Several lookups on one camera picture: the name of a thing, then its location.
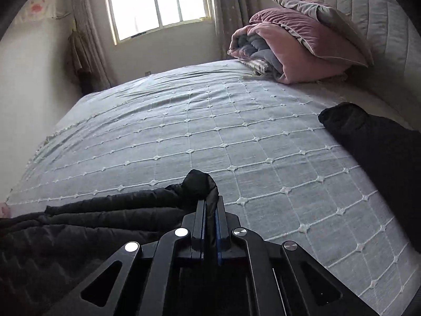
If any folded pink quilt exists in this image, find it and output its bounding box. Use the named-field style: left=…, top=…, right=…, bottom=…
left=227, top=22, right=351, bottom=84

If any grey velvet pillow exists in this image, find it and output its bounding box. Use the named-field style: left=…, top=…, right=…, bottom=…
left=268, top=0, right=375, bottom=66

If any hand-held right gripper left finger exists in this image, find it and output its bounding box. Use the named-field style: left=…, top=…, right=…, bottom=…
left=43, top=200, right=208, bottom=316

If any grey padded headboard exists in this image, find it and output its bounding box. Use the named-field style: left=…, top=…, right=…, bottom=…
left=309, top=0, right=421, bottom=130

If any grey patterned curtain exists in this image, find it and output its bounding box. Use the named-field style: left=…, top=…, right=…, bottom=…
left=208, top=0, right=262, bottom=62
left=71, top=0, right=117, bottom=90

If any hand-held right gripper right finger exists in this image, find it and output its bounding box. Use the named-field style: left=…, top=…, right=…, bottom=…
left=215, top=195, right=379, bottom=316

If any bed with white bedspread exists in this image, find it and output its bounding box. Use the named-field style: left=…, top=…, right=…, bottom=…
left=5, top=60, right=421, bottom=316

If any folded black garment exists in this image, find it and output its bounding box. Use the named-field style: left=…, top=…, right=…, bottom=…
left=318, top=102, right=421, bottom=241

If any window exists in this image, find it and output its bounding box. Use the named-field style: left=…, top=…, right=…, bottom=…
left=104, top=0, right=212, bottom=46

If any white wall hanging pink print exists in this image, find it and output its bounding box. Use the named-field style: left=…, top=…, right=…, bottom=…
left=12, top=0, right=72, bottom=24

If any hanging brown coat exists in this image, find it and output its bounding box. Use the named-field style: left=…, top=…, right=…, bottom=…
left=67, top=29, right=93, bottom=77

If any black puffer jacket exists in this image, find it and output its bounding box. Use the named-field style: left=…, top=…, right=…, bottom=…
left=0, top=169, right=220, bottom=316

